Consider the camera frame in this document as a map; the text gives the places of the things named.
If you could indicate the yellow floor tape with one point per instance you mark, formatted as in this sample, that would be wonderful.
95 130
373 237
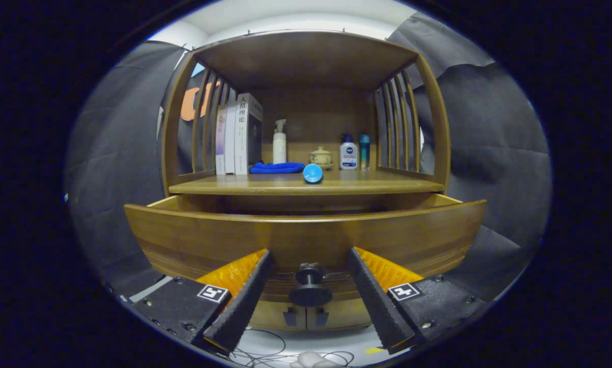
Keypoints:
373 350

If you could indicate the lilac book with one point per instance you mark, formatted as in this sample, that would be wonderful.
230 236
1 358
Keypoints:
220 143

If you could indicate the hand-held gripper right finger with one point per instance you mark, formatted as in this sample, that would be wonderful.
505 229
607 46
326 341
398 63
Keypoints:
377 301

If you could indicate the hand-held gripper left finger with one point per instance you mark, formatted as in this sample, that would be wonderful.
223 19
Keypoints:
247 301

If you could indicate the wooden cabinet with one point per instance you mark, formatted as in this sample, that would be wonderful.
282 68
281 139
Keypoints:
306 56

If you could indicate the white book with dark cover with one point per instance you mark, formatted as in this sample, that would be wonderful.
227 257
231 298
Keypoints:
240 138

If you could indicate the blue white cosmetic tube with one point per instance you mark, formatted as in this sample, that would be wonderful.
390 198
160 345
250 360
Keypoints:
312 174

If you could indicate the blue cloth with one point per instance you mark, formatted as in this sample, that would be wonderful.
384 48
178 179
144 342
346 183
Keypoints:
275 168

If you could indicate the lidded ceramic tea bowl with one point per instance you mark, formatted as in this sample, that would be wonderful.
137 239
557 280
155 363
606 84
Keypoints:
321 157

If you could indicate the wooden cabinet door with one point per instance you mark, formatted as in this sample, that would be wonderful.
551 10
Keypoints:
270 319
346 317

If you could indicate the wooden drawer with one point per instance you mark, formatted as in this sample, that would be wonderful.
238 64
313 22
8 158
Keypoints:
311 235

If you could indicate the white pump bottle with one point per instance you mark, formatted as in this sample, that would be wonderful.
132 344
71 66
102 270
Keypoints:
279 151

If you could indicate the black drawer knob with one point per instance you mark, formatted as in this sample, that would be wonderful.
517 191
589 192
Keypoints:
310 295

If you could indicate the white lotion bottle blue cap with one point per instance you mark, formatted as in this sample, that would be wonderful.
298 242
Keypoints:
348 156

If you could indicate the teal bottle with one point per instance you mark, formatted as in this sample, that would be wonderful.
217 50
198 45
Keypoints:
364 153

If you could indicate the wooden countertop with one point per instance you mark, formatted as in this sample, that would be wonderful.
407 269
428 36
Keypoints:
367 181

